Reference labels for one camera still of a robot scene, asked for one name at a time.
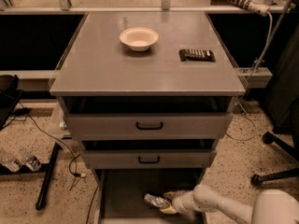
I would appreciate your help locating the grey middle drawer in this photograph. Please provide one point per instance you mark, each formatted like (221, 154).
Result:
(149, 159)

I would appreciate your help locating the black office chair base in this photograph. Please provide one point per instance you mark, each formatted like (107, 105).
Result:
(281, 164)

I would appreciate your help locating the right clear water bottle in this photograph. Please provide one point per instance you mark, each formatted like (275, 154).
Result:
(30, 160)

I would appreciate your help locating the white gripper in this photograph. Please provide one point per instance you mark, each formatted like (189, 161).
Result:
(177, 203)

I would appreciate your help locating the black snack bar packet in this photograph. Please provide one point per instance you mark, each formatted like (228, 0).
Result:
(196, 55)

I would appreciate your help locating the white power strip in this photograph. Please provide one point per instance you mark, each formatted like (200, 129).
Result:
(256, 6)

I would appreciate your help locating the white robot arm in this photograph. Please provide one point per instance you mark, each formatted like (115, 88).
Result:
(272, 206)

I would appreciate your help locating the grey top drawer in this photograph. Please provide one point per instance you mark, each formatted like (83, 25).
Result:
(148, 127)

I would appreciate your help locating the grey drawer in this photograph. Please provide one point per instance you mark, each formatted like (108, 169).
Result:
(149, 159)
(148, 127)
(122, 191)

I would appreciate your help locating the clear water bottle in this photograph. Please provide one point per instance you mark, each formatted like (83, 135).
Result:
(30, 160)
(9, 161)

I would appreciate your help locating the grey drawer cabinet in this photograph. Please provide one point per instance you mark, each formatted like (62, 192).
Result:
(102, 76)

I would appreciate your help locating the left clear water bottle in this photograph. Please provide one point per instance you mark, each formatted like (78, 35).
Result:
(9, 161)

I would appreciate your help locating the white bowl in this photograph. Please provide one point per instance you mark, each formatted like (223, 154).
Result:
(139, 38)

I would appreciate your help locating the black stand base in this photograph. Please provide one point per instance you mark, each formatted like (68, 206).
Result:
(46, 169)

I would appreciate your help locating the grey bottom drawer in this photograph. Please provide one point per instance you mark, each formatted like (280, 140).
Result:
(122, 191)

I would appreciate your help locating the silver blue redbull can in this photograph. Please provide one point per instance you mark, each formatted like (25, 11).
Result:
(156, 201)

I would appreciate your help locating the black chair left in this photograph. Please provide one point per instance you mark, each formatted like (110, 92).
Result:
(10, 96)

